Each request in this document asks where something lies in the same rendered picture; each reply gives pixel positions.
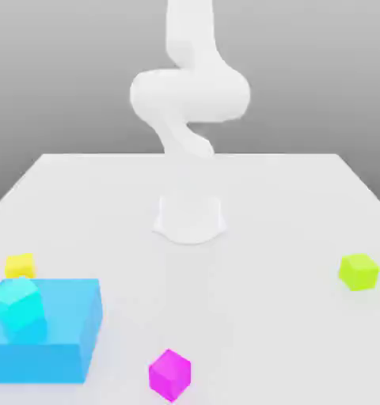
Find small magenta cube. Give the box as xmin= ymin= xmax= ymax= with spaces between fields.
xmin=147 ymin=348 xmax=192 ymax=403

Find small yellow cube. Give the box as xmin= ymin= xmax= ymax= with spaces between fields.
xmin=4 ymin=252 xmax=36 ymax=280

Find small lime green cube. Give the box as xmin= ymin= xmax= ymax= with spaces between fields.
xmin=337 ymin=252 xmax=380 ymax=293

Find small cyan cube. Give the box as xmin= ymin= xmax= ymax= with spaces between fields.
xmin=0 ymin=275 xmax=48 ymax=344

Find large blue box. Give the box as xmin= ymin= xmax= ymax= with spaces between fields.
xmin=0 ymin=278 xmax=104 ymax=385

